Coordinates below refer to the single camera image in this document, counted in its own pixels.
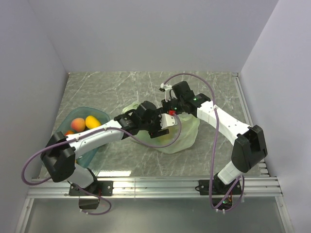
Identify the fruit inside bag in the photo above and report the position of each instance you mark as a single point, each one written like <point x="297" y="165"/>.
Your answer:
<point x="163" y="140"/>

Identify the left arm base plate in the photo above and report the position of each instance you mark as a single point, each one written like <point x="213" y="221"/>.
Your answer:
<point x="100" y="188"/>

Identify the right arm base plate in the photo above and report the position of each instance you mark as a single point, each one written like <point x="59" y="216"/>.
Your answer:
<point x="218" y="188"/>

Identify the aluminium rail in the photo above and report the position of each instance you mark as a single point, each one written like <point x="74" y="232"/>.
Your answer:
<point x="152" y="187"/>
<point x="262" y="166"/>

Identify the aluminium rail front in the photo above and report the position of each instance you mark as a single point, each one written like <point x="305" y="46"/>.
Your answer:
<point x="152" y="187"/>

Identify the yellow mango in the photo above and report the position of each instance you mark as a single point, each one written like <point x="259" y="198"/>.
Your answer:
<point x="91" y="122"/>

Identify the teal plastic tray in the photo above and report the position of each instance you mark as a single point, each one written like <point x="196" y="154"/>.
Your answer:
<point x="82" y="112"/>

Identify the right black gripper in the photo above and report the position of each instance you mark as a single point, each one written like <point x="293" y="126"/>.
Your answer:
<point x="166" y="105"/>

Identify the peach in tray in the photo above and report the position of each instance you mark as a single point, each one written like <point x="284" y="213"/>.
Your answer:
<point x="78" y="124"/>

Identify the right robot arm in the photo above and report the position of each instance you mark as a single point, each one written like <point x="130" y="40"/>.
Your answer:
<point x="249" y="146"/>

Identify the green plastic bag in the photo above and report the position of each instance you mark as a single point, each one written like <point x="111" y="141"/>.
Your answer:
<point x="181" y="141"/>

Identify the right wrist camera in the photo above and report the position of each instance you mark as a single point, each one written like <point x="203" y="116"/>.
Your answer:
<point x="166" y="88"/>

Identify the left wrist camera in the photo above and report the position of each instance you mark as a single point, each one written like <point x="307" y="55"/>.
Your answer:
<point x="168" y="119"/>

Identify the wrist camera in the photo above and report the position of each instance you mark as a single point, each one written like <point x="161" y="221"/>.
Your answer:
<point x="168" y="119"/>
<point x="166" y="88"/>

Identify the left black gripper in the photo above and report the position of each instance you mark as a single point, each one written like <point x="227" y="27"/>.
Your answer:
<point x="158" y="131"/>

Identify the aluminium rail right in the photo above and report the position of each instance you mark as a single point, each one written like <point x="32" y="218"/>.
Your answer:
<point x="262" y="166"/>

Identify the red chili pepper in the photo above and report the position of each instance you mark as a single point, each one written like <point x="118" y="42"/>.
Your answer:
<point x="69" y="132"/>

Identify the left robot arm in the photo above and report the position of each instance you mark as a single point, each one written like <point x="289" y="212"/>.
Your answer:
<point x="62" y="151"/>

